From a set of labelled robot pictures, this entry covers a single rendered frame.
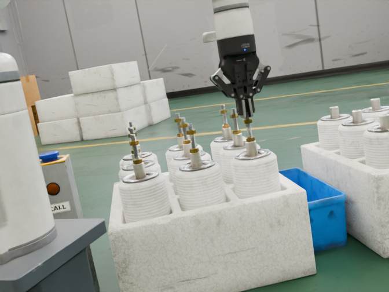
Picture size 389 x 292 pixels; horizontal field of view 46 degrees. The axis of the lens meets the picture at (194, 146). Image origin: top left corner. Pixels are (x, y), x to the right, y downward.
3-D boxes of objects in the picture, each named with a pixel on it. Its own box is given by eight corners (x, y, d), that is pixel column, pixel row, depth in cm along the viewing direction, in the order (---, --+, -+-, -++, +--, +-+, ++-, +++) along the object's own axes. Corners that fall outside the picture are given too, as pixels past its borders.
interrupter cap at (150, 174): (149, 183, 87) (148, 180, 87) (115, 185, 90) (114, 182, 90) (165, 172, 93) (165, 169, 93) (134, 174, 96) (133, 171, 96)
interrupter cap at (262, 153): (272, 150, 97) (271, 147, 96) (270, 159, 89) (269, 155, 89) (237, 154, 99) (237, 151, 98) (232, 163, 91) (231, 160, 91)
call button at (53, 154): (59, 162, 91) (57, 152, 90) (39, 166, 90) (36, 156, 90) (61, 158, 95) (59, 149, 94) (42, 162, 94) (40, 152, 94)
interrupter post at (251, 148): (259, 154, 95) (256, 139, 94) (257, 157, 93) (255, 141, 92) (247, 156, 95) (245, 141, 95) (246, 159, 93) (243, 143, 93)
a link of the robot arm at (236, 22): (241, 37, 98) (237, 8, 97) (264, 32, 87) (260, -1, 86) (201, 44, 95) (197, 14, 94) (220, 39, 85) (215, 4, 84)
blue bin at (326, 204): (353, 245, 102) (348, 194, 100) (307, 255, 100) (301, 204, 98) (303, 206, 131) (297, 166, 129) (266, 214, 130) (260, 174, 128)
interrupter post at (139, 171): (143, 180, 90) (140, 164, 89) (133, 181, 91) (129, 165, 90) (149, 176, 92) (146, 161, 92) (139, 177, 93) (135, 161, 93)
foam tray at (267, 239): (317, 274, 92) (306, 189, 89) (126, 319, 87) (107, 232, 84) (261, 215, 130) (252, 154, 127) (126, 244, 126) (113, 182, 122)
